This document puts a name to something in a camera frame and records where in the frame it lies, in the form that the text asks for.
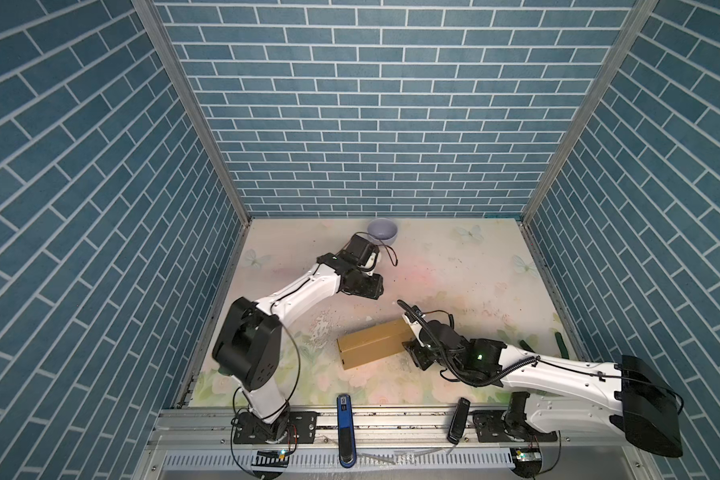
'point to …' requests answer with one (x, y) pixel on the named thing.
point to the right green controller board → (527, 456)
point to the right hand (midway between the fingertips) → (406, 337)
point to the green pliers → (562, 346)
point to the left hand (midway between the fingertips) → (378, 289)
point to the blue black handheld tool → (346, 432)
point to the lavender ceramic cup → (383, 229)
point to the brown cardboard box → (374, 344)
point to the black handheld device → (458, 421)
